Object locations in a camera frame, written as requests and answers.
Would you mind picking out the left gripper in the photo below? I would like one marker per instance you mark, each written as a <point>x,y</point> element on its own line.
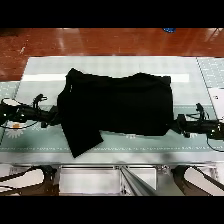
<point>52,118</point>

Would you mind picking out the silver frame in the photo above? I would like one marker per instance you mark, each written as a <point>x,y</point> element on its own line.
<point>133,181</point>

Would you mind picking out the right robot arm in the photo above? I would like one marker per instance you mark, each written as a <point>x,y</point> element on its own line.
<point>208,126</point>

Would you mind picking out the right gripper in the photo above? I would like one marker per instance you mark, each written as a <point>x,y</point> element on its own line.
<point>181,125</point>

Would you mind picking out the black T-shirt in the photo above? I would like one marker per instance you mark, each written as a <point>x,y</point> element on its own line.
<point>116,106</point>

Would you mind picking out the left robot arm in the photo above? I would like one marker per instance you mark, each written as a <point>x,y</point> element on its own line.
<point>13,111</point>

